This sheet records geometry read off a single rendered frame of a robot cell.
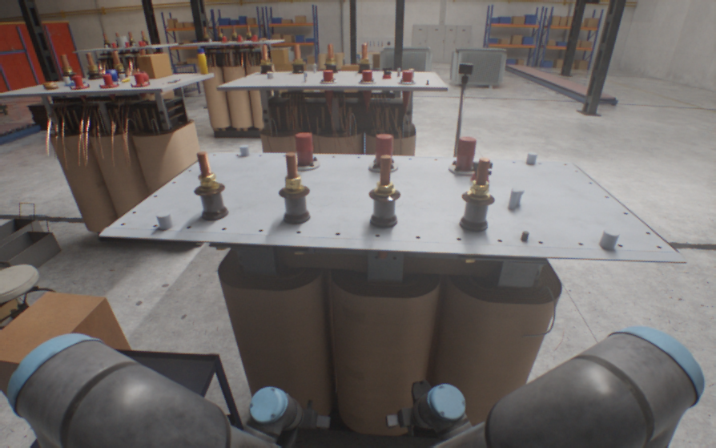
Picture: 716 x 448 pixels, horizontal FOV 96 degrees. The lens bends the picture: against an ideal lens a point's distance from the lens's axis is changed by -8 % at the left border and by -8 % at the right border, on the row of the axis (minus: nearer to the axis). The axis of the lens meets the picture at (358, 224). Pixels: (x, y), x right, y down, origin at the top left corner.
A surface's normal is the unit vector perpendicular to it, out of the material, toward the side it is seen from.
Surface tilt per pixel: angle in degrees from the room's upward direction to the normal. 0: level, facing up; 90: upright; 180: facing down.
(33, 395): 45
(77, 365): 7
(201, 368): 0
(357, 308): 90
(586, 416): 37
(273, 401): 19
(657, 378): 25
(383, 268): 90
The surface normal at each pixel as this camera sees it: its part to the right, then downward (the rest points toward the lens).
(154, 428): 0.56, -0.44
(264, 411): -0.14, -0.67
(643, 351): -0.04, -0.90
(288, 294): 0.25, 0.48
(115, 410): 0.30, -0.62
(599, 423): -0.28, -0.31
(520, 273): -0.09, 0.50
